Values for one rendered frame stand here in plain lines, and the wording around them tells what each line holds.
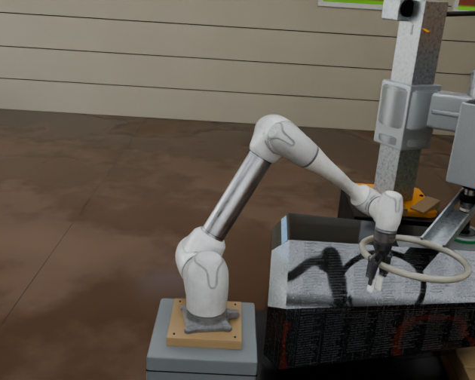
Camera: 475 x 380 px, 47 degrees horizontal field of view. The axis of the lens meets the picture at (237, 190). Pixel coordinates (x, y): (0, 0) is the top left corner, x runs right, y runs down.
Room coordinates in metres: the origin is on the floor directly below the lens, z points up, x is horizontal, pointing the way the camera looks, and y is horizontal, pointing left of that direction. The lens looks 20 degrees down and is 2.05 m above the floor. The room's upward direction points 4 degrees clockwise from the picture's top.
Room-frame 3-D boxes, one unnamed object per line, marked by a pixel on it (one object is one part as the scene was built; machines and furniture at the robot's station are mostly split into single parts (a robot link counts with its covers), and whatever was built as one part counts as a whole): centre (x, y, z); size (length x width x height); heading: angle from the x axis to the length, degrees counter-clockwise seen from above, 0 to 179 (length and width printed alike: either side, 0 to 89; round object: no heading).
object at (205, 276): (1.82, 0.09, 1.00); 0.18 x 0.16 x 0.22; 18
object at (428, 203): (3.32, -1.23, 0.80); 0.20 x 0.10 x 0.05; 134
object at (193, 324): (1.82, 0.07, 0.86); 0.22 x 0.18 x 0.06; 102
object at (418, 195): (3.50, -1.06, 0.76); 0.49 x 0.49 x 0.05; 89
